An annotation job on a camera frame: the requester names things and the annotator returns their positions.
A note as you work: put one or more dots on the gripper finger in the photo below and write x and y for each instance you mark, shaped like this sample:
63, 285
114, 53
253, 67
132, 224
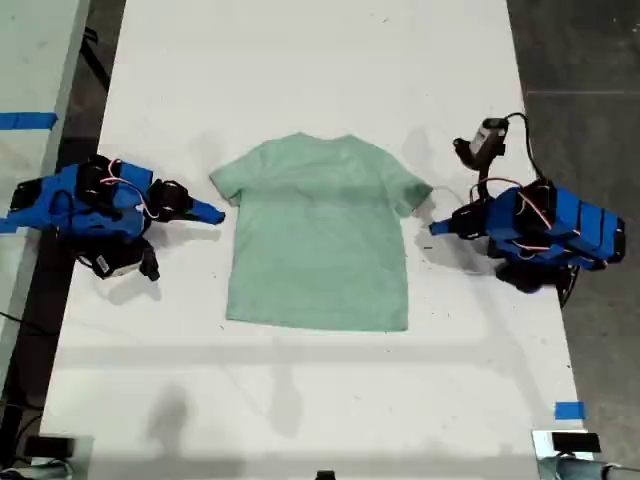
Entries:
442, 230
442, 224
200, 218
205, 208

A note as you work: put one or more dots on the black camera box, gripper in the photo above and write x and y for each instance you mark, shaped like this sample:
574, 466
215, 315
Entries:
487, 135
107, 262

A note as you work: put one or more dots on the small black box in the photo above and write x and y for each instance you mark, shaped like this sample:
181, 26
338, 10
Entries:
50, 446
575, 442

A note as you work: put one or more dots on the long blue tape strip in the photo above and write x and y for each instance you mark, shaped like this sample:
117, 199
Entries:
25, 121

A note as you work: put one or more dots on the blue tape rectangle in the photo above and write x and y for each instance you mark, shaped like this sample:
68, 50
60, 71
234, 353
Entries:
570, 410

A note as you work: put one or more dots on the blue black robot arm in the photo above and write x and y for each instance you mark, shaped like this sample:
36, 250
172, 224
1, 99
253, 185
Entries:
65, 200
560, 220

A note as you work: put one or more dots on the black metal strut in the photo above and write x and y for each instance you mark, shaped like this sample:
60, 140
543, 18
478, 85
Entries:
96, 57

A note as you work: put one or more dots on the black camera stalk, gripper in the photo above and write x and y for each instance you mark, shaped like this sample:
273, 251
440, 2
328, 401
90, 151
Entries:
150, 265
486, 170

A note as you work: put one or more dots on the pale green T-shirt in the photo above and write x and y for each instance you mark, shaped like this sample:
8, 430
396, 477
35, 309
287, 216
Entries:
320, 240

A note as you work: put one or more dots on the grey tube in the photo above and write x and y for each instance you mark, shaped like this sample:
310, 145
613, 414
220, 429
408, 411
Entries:
575, 470

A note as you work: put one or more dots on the small black object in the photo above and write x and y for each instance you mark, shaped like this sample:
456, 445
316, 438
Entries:
325, 476

